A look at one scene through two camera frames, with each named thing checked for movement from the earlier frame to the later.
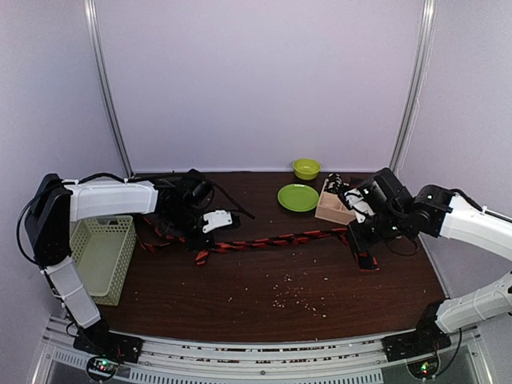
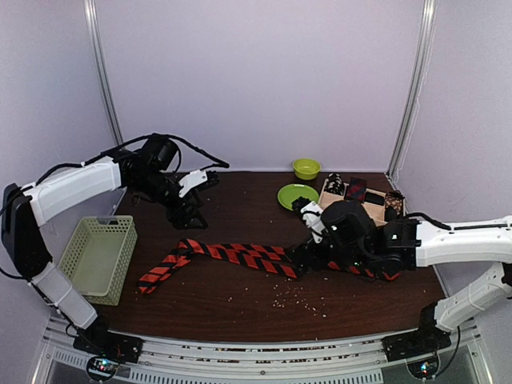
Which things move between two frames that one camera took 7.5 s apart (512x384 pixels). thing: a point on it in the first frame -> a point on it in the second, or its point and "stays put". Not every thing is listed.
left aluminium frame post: [102, 74] stays put
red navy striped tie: [154, 242] -> [274, 258]
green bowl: [306, 169] stays put
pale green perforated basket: [103, 250] stays put
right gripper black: [359, 242] -> [297, 255]
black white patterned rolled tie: [334, 184] stays put
